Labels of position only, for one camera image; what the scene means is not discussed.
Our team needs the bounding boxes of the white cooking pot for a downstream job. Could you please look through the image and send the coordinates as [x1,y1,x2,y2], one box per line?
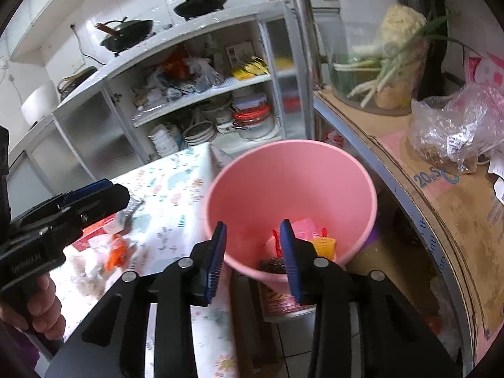
[236,116,276,140]

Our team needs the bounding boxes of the steel wool scrubber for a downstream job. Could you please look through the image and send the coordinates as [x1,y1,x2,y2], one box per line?
[258,256,288,275]

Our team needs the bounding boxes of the black wok with lid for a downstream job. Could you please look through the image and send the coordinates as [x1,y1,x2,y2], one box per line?
[94,16,155,54]

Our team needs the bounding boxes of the yellow packets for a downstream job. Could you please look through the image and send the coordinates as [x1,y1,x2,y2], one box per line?
[230,57,270,81]

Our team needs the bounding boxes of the black wall cable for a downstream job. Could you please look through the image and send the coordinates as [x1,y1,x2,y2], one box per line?
[71,24,107,66]

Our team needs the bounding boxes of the tan root vegetable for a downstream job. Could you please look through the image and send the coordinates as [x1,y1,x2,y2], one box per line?
[374,79,414,109]

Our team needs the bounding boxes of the cauliflower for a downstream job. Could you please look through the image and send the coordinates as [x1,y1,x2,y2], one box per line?
[380,4,428,44]

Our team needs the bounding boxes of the pink packet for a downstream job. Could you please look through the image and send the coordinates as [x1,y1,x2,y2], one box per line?
[291,217,321,243]

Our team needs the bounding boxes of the stack of white bowls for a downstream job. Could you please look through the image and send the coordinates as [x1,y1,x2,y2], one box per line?
[147,123,184,157]

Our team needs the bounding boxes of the crumpled white plastic wrap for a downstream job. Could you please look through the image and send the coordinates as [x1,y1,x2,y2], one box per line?
[67,244,115,296]

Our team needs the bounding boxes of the metal pole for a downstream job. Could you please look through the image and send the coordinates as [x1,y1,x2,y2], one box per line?
[285,0,318,142]

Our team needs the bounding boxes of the black frying pan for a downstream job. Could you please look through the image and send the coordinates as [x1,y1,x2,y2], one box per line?
[161,0,230,21]

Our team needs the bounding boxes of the white printed box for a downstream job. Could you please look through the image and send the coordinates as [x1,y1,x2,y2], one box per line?
[225,41,255,66]

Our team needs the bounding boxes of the pile of plastic bags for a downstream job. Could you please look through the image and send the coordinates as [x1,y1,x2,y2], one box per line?
[132,45,225,109]

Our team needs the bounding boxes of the orange wrapper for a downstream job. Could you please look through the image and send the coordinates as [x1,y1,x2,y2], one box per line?
[104,234,130,270]

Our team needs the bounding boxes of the yellow mesh piece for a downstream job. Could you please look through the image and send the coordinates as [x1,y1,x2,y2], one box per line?
[311,236,338,261]

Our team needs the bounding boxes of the clear plastic bag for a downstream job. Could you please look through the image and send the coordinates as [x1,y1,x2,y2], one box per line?
[407,83,504,176]

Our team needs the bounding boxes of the stack of plates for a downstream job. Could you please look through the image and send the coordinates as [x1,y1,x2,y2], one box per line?
[183,120,217,146]

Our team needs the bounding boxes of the dark object with tan band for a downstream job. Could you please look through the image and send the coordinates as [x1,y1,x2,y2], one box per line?
[57,67,97,95]

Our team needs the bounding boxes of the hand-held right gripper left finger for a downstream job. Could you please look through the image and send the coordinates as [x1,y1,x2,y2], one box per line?
[45,220,228,378]

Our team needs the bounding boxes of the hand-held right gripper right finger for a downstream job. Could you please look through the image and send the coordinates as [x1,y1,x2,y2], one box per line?
[279,219,461,378]

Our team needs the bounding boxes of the red label tin can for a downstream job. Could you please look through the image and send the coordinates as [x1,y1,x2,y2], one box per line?
[258,276,318,324]

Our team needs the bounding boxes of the pink dotted bag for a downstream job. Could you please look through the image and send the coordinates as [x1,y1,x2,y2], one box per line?
[467,53,504,87]

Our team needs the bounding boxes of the floral tablecloth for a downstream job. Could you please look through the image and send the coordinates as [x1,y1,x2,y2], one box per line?
[51,142,241,378]

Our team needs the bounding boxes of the pink plastic bucket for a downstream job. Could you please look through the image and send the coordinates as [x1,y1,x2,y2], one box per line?
[207,139,379,293]

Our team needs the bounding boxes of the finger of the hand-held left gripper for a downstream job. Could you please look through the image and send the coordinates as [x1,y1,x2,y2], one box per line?
[12,178,115,229]
[39,183,131,241]

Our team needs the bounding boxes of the red lidded containers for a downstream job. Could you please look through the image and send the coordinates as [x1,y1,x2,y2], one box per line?
[232,100,272,129]

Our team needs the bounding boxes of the large white pot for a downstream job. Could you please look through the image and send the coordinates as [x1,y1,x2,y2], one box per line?
[20,81,60,129]

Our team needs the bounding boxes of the white kitchen cabinet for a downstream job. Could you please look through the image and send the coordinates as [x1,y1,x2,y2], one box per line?
[0,0,316,221]

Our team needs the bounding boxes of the person's left hand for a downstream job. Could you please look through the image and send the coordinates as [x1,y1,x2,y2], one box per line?
[0,273,67,339]

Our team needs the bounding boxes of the white labelled packet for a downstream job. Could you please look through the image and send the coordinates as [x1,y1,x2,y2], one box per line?
[488,157,504,205]

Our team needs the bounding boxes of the cardboard sheet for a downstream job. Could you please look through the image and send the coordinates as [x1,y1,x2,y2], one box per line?
[315,90,504,363]

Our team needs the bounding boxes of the white radish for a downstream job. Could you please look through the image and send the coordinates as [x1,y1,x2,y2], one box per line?
[352,43,398,58]

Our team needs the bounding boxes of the clear glass bowl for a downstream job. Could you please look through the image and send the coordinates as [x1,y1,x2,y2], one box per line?
[315,8,430,117]

